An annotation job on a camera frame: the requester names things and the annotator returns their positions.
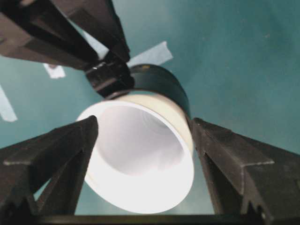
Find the black cup holder with handle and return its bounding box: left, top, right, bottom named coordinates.
left=85, top=57, right=191, bottom=117

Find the white paper cup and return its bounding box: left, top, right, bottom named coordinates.
left=78, top=94, right=194, bottom=214

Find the vertical blue tape beside holder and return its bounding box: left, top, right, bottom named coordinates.
left=127, top=41, right=173, bottom=67

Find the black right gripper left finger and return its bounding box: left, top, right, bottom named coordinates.
left=0, top=116, right=98, bottom=217

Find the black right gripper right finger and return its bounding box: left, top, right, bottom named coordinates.
left=191, top=118, right=300, bottom=223

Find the blue tape with dark dot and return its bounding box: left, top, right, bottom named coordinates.
left=43, top=63, right=66, bottom=79

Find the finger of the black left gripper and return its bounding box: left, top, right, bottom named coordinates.
left=21, top=0, right=130, bottom=62
left=0, top=13, right=98, bottom=69

